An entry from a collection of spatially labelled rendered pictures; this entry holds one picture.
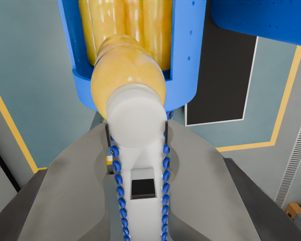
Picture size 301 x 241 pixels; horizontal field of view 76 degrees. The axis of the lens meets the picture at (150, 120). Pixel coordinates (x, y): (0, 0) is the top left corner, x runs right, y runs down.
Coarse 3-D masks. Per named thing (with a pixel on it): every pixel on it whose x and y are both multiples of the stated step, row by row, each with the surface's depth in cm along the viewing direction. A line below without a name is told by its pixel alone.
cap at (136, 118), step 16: (128, 96) 12; (144, 96) 12; (112, 112) 12; (128, 112) 12; (144, 112) 12; (160, 112) 12; (112, 128) 12; (128, 128) 12; (144, 128) 13; (160, 128) 13; (128, 144) 13; (144, 144) 13
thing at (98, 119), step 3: (96, 111) 161; (96, 114) 156; (99, 114) 156; (96, 117) 152; (99, 117) 152; (102, 117) 156; (93, 120) 148; (96, 120) 147; (99, 120) 147; (102, 120) 156; (93, 123) 144; (96, 123) 144; (99, 123) 144; (93, 126) 140; (90, 129) 137
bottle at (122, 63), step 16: (112, 48) 18; (128, 48) 17; (96, 64) 18; (112, 64) 15; (128, 64) 14; (144, 64) 15; (96, 80) 15; (112, 80) 14; (128, 80) 14; (144, 80) 14; (160, 80) 15; (96, 96) 15; (112, 96) 13; (160, 96) 15
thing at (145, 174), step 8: (144, 168) 84; (152, 168) 84; (136, 176) 80; (144, 176) 80; (152, 176) 80; (136, 184) 74; (144, 184) 74; (152, 184) 74; (136, 192) 71; (144, 192) 71; (152, 192) 71; (136, 200) 71; (144, 200) 71; (152, 200) 71
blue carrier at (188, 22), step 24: (72, 0) 41; (192, 0) 30; (72, 24) 42; (192, 24) 32; (72, 48) 40; (192, 48) 35; (168, 72) 57; (192, 72) 37; (168, 96) 36; (192, 96) 41
